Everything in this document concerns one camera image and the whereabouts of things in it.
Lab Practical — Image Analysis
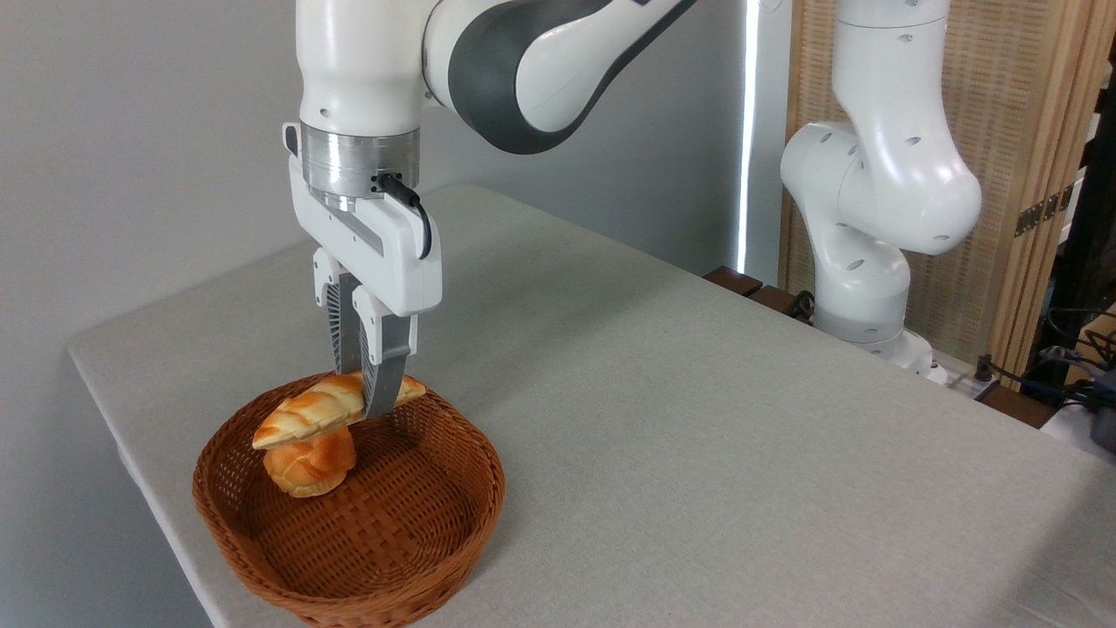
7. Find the brown wicker basket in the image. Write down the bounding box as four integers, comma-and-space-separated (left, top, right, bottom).
192, 372, 507, 628

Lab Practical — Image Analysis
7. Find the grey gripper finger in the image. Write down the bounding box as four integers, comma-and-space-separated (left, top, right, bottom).
313, 248, 363, 376
352, 286, 419, 420

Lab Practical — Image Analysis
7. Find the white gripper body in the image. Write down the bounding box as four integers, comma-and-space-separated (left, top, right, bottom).
282, 122, 444, 317

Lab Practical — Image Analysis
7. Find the dark wooden block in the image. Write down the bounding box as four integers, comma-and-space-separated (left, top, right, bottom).
750, 285, 813, 325
976, 384, 1058, 429
703, 266, 765, 298

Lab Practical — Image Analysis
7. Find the black cable bundle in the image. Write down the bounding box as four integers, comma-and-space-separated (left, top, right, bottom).
975, 305, 1116, 413

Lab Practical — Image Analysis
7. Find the black metal stand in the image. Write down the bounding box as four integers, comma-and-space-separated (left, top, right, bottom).
1029, 61, 1116, 393

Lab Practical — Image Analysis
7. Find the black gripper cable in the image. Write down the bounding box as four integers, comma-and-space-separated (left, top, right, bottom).
375, 173, 433, 261

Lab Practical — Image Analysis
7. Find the metal screen hinge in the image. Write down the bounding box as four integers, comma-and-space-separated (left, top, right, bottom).
1015, 185, 1075, 237

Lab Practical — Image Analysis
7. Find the blue grey box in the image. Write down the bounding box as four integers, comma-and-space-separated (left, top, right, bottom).
1088, 366, 1116, 452

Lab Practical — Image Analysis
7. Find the long braided bread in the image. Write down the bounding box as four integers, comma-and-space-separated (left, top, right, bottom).
252, 372, 427, 451

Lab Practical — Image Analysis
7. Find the round knotted bread roll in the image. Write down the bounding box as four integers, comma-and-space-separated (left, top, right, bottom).
263, 425, 357, 499

